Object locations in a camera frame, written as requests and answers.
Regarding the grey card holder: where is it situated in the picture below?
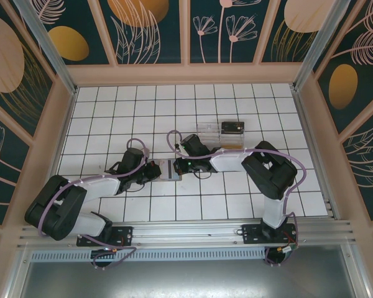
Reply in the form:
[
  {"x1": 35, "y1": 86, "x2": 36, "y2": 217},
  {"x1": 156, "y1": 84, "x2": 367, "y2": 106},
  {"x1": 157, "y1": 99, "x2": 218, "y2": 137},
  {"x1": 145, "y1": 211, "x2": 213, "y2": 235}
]
[{"x1": 149, "y1": 158, "x2": 183, "y2": 183}]

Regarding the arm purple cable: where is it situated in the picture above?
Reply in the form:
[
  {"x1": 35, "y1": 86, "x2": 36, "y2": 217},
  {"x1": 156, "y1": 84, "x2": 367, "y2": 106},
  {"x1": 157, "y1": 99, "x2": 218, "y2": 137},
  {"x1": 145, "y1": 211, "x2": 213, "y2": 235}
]
[
  {"x1": 167, "y1": 130, "x2": 306, "y2": 268},
  {"x1": 37, "y1": 138, "x2": 150, "y2": 270}
]

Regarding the white card with black stripe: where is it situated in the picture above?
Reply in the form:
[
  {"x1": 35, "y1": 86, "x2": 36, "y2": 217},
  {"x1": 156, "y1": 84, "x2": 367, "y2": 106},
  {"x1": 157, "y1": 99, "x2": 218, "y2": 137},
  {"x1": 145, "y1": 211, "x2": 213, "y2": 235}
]
[{"x1": 157, "y1": 159, "x2": 176, "y2": 180}]

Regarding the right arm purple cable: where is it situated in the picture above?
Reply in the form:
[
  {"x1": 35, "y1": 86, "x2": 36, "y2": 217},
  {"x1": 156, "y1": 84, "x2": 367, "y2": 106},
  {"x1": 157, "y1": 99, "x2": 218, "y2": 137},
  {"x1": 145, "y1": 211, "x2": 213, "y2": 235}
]
[{"x1": 167, "y1": 130, "x2": 306, "y2": 268}]

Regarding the aluminium side rail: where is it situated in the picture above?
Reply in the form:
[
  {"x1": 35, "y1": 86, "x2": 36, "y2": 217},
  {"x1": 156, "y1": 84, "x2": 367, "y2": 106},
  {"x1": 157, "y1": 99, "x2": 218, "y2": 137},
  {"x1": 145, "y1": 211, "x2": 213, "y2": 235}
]
[
  {"x1": 46, "y1": 86, "x2": 79, "y2": 184},
  {"x1": 292, "y1": 86, "x2": 341, "y2": 220}
]

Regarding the aluminium corner post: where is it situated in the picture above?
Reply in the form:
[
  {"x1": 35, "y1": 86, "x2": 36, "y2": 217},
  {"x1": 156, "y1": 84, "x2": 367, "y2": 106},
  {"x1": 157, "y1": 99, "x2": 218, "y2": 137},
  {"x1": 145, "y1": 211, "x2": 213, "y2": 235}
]
[
  {"x1": 292, "y1": 0, "x2": 361, "y2": 93},
  {"x1": 12, "y1": 0, "x2": 79, "y2": 96}
]

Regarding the left aluminium corner post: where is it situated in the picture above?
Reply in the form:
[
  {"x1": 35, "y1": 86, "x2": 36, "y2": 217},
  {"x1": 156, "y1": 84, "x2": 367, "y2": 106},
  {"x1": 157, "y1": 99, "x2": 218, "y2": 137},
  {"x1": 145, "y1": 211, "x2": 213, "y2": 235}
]
[{"x1": 12, "y1": 0, "x2": 79, "y2": 96}]

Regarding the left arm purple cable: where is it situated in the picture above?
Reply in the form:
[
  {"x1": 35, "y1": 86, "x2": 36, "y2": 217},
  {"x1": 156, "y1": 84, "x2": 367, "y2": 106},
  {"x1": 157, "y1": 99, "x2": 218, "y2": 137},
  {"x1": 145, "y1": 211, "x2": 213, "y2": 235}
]
[{"x1": 37, "y1": 138, "x2": 150, "y2": 270}]

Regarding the slotted grey cable duct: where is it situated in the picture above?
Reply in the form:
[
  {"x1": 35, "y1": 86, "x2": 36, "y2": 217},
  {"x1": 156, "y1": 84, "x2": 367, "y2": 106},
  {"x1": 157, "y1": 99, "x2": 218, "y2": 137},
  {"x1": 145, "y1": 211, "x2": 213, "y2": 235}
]
[{"x1": 29, "y1": 250, "x2": 267, "y2": 262}]

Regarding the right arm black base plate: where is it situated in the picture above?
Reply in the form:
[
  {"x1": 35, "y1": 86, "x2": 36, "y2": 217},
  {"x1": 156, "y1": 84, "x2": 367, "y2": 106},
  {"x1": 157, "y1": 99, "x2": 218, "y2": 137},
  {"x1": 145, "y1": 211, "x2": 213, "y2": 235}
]
[{"x1": 241, "y1": 223, "x2": 299, "y2": 246}]

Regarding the clear acrylic card organizer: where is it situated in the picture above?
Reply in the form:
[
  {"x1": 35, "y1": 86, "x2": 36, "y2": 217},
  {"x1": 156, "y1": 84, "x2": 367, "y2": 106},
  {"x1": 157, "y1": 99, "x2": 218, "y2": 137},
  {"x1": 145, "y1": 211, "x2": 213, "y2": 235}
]
[{"x1": 195, "y1": 122, "x2": 247, "y2": 150}]

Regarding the grey metal sheet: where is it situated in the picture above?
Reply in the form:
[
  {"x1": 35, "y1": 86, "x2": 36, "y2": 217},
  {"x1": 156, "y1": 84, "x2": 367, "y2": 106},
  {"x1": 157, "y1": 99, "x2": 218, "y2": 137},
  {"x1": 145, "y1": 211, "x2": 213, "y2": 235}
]
[{"x1": 6, "y1": 245, "x2": 371, "y2": 298}]

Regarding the aluminium front rail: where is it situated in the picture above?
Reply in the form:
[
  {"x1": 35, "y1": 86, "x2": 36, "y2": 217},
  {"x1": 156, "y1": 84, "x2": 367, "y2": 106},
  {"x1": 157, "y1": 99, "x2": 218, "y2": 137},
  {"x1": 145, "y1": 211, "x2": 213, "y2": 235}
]
[{"x1": 16, "y1": 219, "x2": 357, "y2": 250}]

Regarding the right aluminium corner post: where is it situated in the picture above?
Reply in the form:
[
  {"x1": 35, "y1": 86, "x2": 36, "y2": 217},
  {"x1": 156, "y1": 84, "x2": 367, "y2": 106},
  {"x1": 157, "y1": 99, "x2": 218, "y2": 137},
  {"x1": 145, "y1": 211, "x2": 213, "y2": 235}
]
[{"x1": 292, "y1": 0, "x2": 361, "y2": 93}]

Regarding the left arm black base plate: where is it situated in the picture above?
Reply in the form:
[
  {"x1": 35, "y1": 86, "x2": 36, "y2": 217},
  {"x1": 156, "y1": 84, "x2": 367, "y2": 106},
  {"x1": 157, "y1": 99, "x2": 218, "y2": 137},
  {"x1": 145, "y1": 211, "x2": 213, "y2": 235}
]
[{"x1": 76, "y1": 226, "x2": 134, "y2": 248}]

